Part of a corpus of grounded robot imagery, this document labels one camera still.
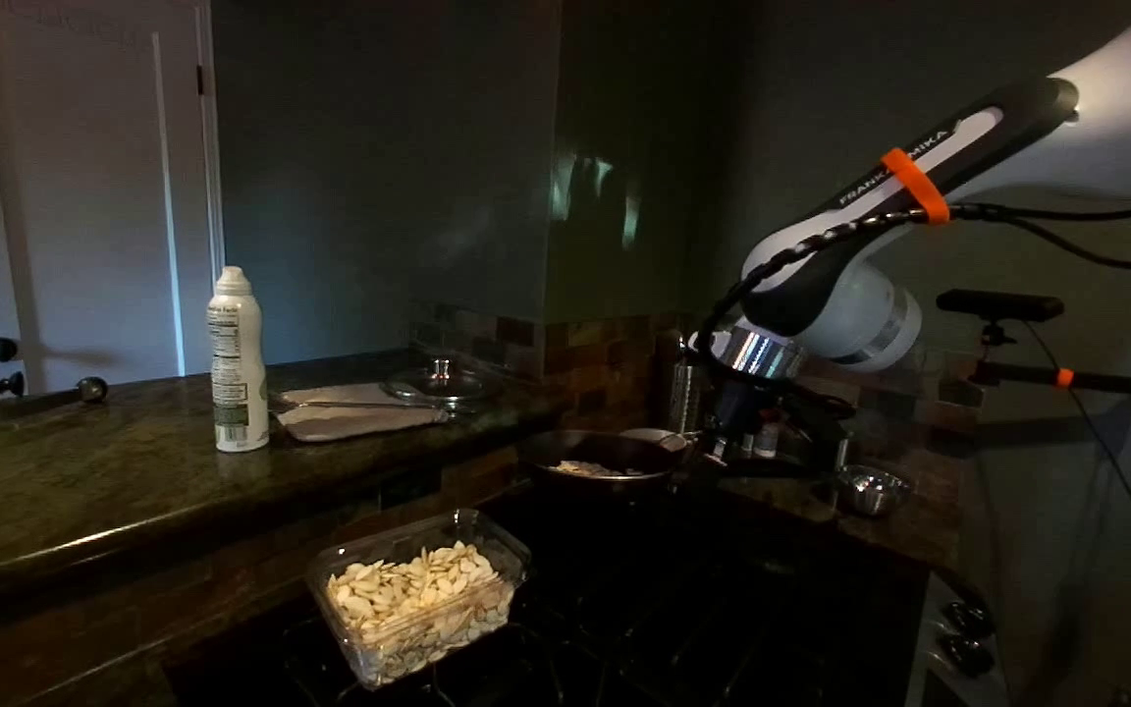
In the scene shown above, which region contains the clear plastic bowl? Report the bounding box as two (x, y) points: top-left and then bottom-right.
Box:
(305, 505), (534, 696)

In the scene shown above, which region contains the pale popcorn heap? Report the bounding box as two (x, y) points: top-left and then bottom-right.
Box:
(323, 542), (518, 681)

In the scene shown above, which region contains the small white bowl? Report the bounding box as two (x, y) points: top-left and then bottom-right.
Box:
(616, 425), (699, 452)

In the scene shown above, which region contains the white plastic bottle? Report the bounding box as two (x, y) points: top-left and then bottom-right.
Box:
(205, 262), (275, 454)

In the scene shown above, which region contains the black rod with ball end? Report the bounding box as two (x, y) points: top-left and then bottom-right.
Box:
(0, 373), (114, 422)

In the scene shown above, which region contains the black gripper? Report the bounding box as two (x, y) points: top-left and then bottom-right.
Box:
(692, 378), (855, 479)

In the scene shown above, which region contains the white panel door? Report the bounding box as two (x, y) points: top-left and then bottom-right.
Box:
(0, 0), (224, 395)

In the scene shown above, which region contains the orange cable strap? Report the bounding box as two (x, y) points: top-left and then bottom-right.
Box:
(874, 144), (958, 229)

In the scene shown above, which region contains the black camera on stand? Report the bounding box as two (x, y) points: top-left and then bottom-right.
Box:
(934, 287), (1131, 427)

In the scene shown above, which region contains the black gas stove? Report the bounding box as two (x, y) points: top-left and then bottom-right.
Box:
(167, 474), (1010, 707)

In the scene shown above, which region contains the small shiny glass cup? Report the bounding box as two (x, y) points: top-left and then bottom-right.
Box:
(838, 465), (919, 522)

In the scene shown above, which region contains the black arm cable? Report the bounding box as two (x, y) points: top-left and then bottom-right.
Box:
(953, 182), (1131, 274)

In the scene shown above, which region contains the black frying pan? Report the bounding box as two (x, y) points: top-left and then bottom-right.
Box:
(542, 427), (701, 491)

